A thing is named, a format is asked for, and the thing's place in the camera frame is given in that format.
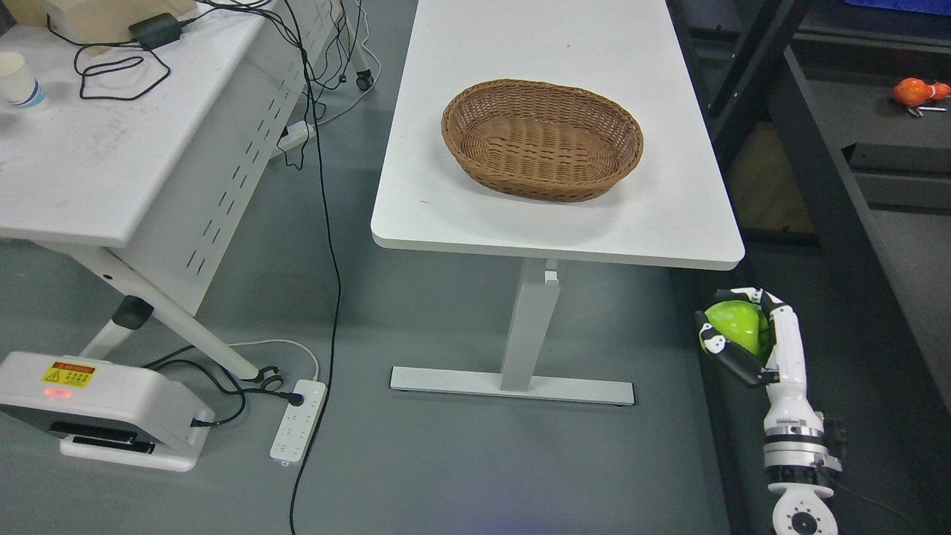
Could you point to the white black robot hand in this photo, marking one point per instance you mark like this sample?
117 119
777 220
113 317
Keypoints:
786 363

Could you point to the green apple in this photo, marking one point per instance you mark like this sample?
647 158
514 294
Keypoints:
744 323

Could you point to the black metal shelf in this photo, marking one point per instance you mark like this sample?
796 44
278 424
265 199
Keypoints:
843 199

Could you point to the white standing desk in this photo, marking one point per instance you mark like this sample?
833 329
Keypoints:
672 210

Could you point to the orange toy fruit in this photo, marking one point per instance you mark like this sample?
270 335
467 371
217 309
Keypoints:
914 92

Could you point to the brown wicker basket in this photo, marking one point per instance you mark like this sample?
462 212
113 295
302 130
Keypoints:
540 140

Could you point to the white power strip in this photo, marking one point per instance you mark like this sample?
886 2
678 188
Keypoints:
299 422

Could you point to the white folding table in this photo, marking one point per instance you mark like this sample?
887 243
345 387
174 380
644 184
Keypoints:
147 194

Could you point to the white box device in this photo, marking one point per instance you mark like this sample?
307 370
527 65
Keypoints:
106 411

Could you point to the black power adapter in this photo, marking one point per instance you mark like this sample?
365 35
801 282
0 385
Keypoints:
156 31

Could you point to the wooden block holder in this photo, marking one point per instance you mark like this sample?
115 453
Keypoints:
107 21

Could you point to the paper cup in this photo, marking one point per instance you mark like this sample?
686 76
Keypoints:
19 86

